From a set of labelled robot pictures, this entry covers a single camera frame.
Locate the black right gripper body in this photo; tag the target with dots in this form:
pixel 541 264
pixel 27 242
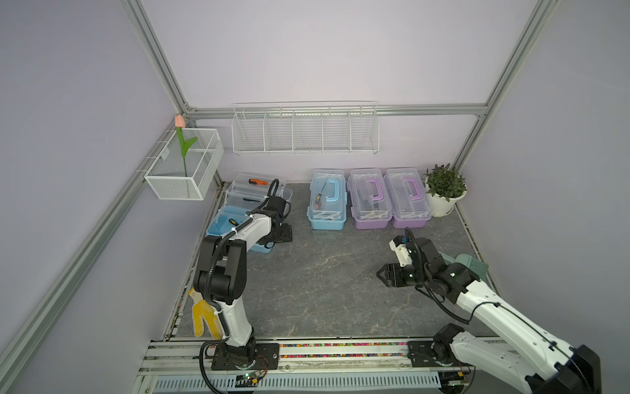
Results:
pixel 408 275

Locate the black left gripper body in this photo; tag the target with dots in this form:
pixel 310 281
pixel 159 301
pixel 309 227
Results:
pixel 284 235

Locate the light blue toolbox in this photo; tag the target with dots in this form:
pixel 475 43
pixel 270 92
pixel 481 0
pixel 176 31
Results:
pixel 235 212
pixel 333 213

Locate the purple toolbox with ratchet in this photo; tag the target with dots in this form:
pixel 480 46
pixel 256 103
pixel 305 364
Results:
pixel 371 205

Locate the purple toolbox with wrench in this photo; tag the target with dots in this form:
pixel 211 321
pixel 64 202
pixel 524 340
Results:
pixel 409 203

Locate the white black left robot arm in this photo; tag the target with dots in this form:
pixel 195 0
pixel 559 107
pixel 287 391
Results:
pixel 222 270

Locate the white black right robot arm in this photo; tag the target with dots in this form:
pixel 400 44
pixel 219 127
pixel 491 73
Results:
pixel 487 332

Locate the green dustpan brush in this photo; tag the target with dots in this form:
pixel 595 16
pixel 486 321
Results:
pixel 478 267

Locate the orange screwdriver in lid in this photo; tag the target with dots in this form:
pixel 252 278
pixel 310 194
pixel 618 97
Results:
pixel 257 182

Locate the white potted green plant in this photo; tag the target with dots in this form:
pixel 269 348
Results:
pixel 445 187

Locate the yellow work glove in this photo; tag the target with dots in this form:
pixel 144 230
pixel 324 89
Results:
pixel 204 318

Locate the pink artificial tulip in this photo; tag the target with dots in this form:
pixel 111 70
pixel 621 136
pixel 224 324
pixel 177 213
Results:
pixel 185 144

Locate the white wire wall shelf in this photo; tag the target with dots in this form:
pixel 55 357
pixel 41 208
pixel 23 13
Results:
pixel 315 127

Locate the white mesh wall basket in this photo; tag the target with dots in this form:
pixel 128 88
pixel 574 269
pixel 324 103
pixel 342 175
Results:
pixel 165 175

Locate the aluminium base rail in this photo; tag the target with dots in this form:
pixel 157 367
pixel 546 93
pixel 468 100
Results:
pixel 347 365

